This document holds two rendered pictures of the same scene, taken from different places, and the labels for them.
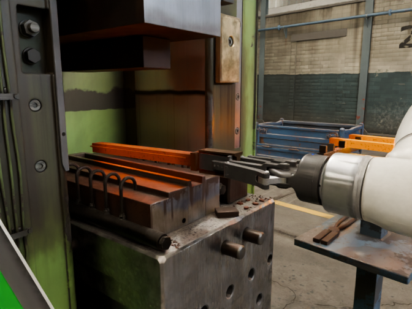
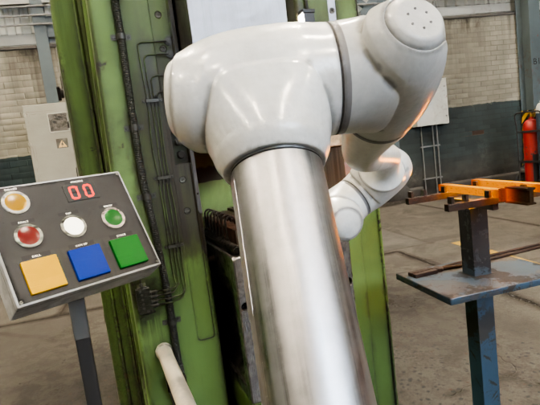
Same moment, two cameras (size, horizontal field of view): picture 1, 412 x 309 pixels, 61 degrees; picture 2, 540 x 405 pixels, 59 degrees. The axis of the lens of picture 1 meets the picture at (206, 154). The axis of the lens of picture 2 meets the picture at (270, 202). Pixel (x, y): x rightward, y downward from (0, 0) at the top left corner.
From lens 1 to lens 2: 92 cm
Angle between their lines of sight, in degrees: 32
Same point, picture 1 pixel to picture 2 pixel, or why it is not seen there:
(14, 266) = (145, 239)
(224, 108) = (330, 166)
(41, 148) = (186, 201)
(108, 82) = not seen: hidden behind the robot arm
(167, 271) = (238, 266)
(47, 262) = (194, 263)
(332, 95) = not seen: outside the picture
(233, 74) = (333, 140)
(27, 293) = (148, 247)
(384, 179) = not seen: hidden behind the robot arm
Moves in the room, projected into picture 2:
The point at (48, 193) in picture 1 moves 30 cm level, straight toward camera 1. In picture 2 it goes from (191, 225) to (160, 247)
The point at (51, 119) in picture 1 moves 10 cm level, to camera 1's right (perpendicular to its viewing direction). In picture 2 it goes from (191, 186) to (216, 184)
